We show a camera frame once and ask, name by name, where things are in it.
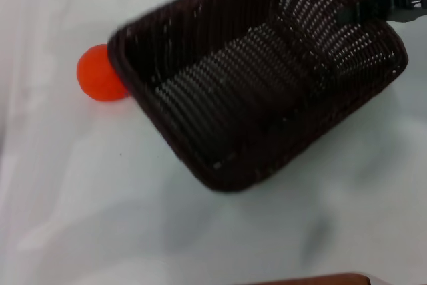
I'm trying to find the black woven rectangular basket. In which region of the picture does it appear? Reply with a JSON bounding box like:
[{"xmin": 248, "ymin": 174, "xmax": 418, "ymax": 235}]
[{"xmin": 105, "ymin": 0, "xmax": 409, "ymax": 194}]

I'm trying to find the orange ball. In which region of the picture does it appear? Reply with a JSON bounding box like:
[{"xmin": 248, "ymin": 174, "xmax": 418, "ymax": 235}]
[{"xmin": 76, "ymin": 43, "xmax": 129, "ymax": 102}]

